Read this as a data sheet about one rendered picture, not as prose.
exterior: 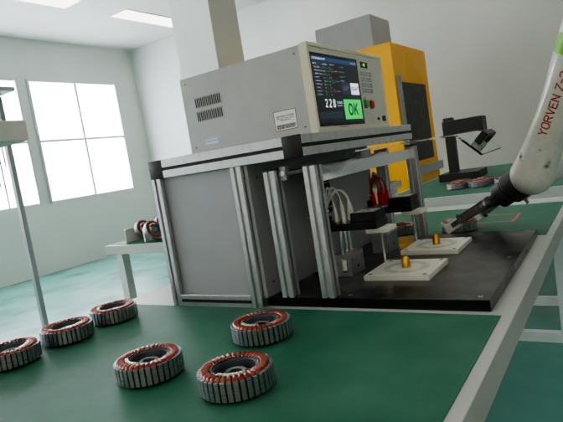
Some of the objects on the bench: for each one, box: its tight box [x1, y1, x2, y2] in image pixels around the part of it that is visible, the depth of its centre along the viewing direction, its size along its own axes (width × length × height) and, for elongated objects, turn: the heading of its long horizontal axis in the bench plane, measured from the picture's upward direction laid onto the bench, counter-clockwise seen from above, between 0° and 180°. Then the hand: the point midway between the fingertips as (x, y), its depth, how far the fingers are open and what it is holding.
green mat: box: [0, 304, 501, 422], centre depth 90 cm, size 94×61×1 cm, turn 115°
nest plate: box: [364, 258, 448, 281], centre depth 120 cm, size 15×15×1 cm
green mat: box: [395, 201, 563, 236], centre depth 197 cm, size 94×61×1 cm, turn 115°
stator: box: [441, 218, 478, 234], centre depth 170 cm, size 11×11×4 cm
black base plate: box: [271, 229, 537, 311], centre depth 131 cm, size 47×64×2 cm
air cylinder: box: [371, 229, 399, 254], centre depth 148 cm, size 5×8×6 cm
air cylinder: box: [334, 248, 365, 277], centre depth 128 cm, size 5×8×6 cm
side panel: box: [152, 165, 271, 308], centre depth 124 cm, size 28×3×32 cm, turn 115°
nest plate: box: [400, 237, 473, 255], centre depth 140 cm, size 15×15×1 cm
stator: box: [197, 351, 276, 404], centre depth 76 cm, size 11×11×4 cm
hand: (459, 223), depth 170 cm, fingers closed on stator, 11 cm apart
